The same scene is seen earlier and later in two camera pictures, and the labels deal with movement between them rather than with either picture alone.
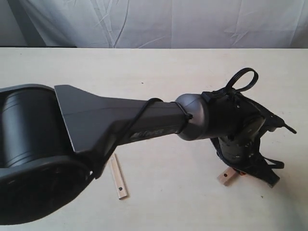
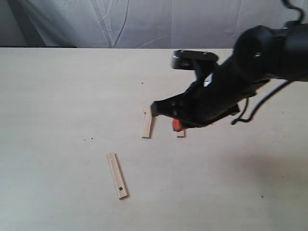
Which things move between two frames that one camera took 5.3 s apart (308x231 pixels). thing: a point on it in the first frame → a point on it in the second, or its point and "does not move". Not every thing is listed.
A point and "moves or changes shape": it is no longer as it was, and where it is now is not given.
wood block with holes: [226, 176] moves or changes shape
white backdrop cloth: [214, 24] does not move
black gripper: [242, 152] → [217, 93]
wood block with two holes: [121, 187] does not move
